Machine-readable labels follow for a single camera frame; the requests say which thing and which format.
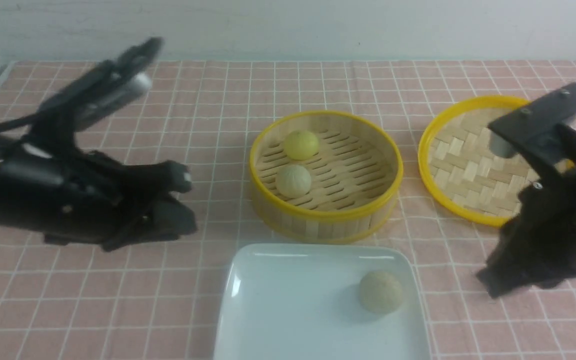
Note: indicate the pink checkered tablecloth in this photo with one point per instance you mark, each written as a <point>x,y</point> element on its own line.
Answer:
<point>161,301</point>

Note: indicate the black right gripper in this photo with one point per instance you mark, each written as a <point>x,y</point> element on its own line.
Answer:
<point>537,247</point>

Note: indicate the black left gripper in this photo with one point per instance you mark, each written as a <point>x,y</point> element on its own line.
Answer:
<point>92,199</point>

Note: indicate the pale green steamed bun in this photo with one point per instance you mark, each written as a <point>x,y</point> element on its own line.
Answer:
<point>293,181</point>

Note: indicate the beige steamed bun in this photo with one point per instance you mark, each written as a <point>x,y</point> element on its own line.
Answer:
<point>380,292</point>

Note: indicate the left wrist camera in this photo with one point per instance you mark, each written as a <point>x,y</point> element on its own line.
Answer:
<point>107,88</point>

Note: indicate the woven bamboo steamer lid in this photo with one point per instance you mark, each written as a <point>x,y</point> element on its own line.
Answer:
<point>461,173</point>

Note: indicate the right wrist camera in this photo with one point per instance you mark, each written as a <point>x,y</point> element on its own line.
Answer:
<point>539,131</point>

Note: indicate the yellow steamed bun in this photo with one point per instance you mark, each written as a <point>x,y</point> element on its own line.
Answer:
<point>301,145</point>

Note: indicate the bamboo steamer basket yellow rim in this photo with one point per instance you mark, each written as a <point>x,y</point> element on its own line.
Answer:
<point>355,178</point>

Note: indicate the white square plate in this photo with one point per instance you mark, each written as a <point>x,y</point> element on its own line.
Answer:
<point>289,301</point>

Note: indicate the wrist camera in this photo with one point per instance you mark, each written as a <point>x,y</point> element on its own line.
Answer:
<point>539,131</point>
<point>107,88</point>

